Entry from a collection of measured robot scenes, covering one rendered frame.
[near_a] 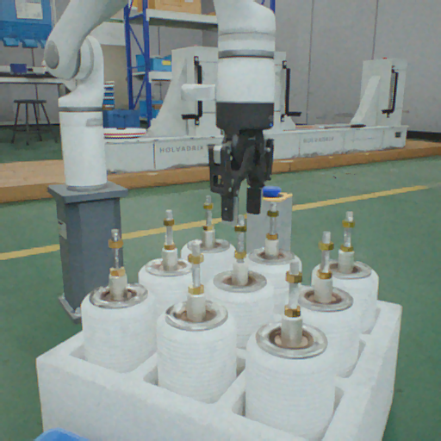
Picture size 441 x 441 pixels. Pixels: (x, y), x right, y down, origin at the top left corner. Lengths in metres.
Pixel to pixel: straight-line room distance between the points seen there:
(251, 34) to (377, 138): 3.47
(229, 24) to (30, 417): 0.67
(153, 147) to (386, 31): 4.57
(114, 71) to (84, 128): 6.03
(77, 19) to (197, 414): 0.75
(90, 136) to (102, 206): 0.15
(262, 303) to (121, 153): 2.14
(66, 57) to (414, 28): 5.75
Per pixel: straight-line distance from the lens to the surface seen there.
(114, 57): 7.09
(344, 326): 0.59
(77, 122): 1.05
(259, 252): 0.77
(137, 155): 2.73
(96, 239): 1.08
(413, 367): 1.00
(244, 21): 0.58
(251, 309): 0.62
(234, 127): 0.57
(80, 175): 1.06
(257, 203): 0.65
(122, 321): 0.59
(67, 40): 1.02
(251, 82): 0.57
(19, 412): 0.89
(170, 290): 0.67
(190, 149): 2.88
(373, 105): 4.19
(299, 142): 3.40
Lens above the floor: 0.50
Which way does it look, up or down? 15 degrees down
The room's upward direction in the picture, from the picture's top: straight up
